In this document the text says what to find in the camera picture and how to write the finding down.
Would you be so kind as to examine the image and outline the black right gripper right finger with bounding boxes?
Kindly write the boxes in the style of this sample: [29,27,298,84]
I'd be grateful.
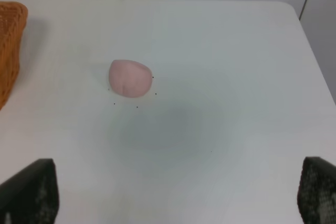
[297,157,335,223]

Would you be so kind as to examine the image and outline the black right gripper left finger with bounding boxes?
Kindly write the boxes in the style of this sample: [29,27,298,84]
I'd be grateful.
[1,158,59,223]

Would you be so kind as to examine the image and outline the pink peach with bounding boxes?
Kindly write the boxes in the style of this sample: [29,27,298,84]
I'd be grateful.
[108,60,153,98]

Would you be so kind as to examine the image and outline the orange wicker basket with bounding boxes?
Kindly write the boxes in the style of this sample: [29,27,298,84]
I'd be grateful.
[0,2,28,107]

